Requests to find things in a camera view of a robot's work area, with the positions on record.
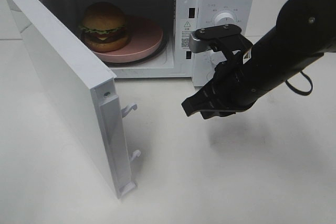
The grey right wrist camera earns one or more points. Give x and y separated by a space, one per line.
201 39

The pink round plate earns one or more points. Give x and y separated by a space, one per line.
146 37

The microwave warning label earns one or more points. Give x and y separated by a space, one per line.
186 27

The white microwave door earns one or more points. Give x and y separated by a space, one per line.
82 89

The round white door button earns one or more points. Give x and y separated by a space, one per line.
210 75

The white microwave knob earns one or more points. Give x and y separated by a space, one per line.
224 18
215 57

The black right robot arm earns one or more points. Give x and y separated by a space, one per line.
304 32

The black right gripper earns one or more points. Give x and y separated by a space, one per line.
216 97

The toy hamburger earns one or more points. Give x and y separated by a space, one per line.
104 27

